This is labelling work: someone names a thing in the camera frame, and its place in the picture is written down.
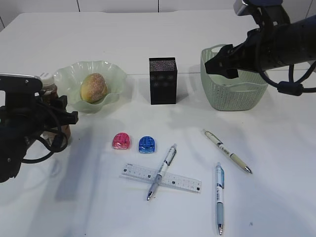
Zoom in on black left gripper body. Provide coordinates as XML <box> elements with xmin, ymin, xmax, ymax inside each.
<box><xmin>0</xmin><ymin>96</ymin><xmax>79</xmax><ymax>148</ymax></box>

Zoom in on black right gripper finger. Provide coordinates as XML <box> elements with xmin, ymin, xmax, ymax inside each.
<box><xmin>204</xmin><ymin>43</ymin><xmax>248</xmax><ymax>76</ymax></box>
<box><xmin>221</xmin><ymin>69</ymin><xmax>238</xmax><ymax>79</ymax></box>

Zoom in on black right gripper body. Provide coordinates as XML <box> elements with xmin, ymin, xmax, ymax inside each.
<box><xmin>243</xmin><ymin>27</ymin><xmax>279</xmax><ymax>72</ymax></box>

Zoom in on brown Nescafe coffee bottle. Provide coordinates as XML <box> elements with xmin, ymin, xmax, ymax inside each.
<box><xmin>39</xmin><ymin>73</ymin><xmax>71</xmax><ymax>146</ymax></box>

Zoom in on sugared bread loaf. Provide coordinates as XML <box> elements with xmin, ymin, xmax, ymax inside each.
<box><xmin>80</xmin><ymin>73</ymin><xmax>108</xmax><ymax>103</ymax></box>

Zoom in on blue pencil sharpener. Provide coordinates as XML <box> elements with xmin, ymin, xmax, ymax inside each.
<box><xmin>138</xmin><ymin>136</ymin><xmax>156</xmax><ymax>154</ymax></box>

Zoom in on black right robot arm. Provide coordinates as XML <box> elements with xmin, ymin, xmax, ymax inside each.
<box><xmin>204</xmin><ymin>16</ymin><xmax>316</xmax><ymax>79</ymax></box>

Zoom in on green plastic woven basket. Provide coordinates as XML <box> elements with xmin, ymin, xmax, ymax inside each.
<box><xmin>200</xmin><ymin>44</ymin><xmax>268</xmax><ymax>111</ymax></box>

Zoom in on green wavy glass plate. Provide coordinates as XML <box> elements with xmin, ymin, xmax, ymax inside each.
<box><xmin>54</xmin><ymin>61</ymin><xmax>127</xmax><ymax>113</ymax></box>

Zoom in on black mesh pen holder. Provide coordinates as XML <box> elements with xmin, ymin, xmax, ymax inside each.
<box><xmin>149</xmin><ymin>57</ymin><xmax>178</xmax><ymax>105</ymax></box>

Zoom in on cream ballpoint pen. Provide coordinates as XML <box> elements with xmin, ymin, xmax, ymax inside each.
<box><xmin>202</xmin><ymin>129</ymin><xmax>253</xmax><ymax>174</ymax></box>

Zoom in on pink pencil sharpener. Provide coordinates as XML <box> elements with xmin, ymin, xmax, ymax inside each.
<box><xmin>112</xmin><ymin>132</ymin><xmax>130</xmax><ymax>150</ymax></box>

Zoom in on blue white gel pen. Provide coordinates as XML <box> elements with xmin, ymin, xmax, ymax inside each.
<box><xmin>215</xmin><ymin>162</ymin><xmax>224</xmax><ymax>236</ymax></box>

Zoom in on clear plastic ruler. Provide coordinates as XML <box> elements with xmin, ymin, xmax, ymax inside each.
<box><xmin>121</xmin><ymin>163</ymin><xmax>202</xmax><ymax>193</ymax></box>

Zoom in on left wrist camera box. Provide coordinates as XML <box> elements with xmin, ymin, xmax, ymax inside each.
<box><xmin>0</xmin><ymin>74</ymin><xmax>43</xmax><ymax>95</ymax></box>

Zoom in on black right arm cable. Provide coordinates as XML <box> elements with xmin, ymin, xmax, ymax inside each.
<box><xmin>256</xmin><ymin>0</ymin><xmax>316</xmax><ymax>96</ymax></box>

